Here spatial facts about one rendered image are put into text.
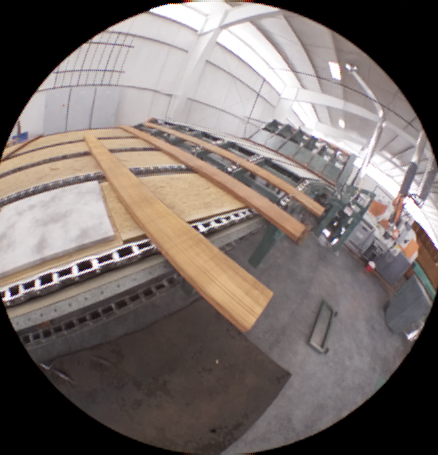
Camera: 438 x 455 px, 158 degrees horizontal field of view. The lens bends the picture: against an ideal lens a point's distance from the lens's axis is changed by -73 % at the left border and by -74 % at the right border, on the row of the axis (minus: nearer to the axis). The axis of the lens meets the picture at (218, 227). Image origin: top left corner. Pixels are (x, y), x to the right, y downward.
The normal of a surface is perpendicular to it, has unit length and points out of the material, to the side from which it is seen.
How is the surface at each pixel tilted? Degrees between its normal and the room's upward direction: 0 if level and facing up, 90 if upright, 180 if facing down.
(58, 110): 90
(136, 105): 87
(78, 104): 90
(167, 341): 0
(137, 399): 0
